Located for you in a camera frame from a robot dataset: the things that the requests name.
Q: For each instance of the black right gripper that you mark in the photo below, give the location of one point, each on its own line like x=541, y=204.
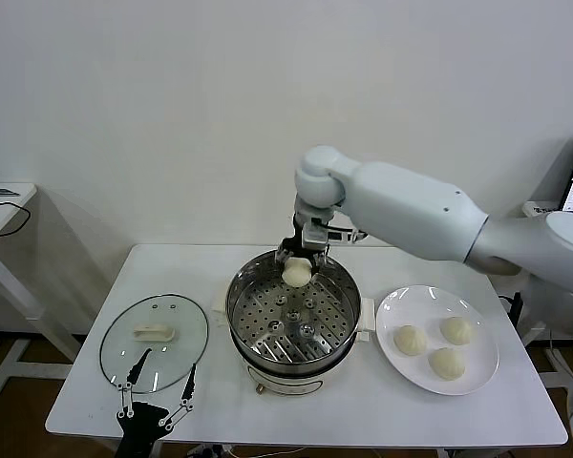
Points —
x=297, y=241

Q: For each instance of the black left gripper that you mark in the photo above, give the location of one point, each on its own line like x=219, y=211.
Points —
x=141, y=422

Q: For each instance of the white steamed baozi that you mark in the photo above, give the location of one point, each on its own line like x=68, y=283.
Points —
x=409, y=339
x=446, y=363
x=456, y=330
x=296, y=274

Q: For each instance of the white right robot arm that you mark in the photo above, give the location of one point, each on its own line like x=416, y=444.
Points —
x=410, y=214

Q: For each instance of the stainless steel steamer basket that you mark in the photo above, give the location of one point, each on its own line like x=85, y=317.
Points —
x=291, y=334

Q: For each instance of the white electric cooker pot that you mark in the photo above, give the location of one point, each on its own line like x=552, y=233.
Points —
x=291, y=384

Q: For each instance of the white round plate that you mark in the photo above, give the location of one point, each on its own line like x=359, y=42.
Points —
x=480, y=348

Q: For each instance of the white side table with tools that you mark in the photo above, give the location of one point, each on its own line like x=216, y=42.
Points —
x=24, y=191

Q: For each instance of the printed paper label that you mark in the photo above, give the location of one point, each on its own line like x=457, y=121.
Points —
x=545, y=210

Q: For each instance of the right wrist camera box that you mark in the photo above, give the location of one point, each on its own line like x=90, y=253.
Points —
x=315, y=236

